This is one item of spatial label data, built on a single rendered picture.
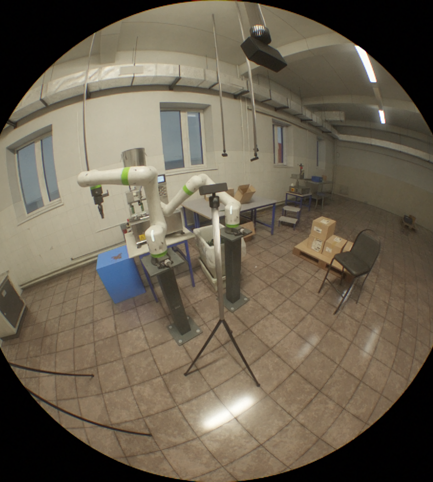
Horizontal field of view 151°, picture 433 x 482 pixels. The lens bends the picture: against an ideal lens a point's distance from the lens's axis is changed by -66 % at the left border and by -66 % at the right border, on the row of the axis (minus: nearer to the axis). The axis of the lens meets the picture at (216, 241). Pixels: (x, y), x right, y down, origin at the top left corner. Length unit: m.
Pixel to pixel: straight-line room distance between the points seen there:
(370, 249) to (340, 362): 1.25
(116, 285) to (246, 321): 1.65
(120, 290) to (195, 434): 1.86
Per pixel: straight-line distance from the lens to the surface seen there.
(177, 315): 1.55
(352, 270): 1.89
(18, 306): 3.69
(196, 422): 1.56
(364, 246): 2.22
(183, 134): 4.16
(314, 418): 1.69
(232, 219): 1.40
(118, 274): 2.20
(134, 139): 3.48
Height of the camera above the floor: 1.54
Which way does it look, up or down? 27 degrees down
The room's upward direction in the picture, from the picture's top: 4 degrees counter-clockwise
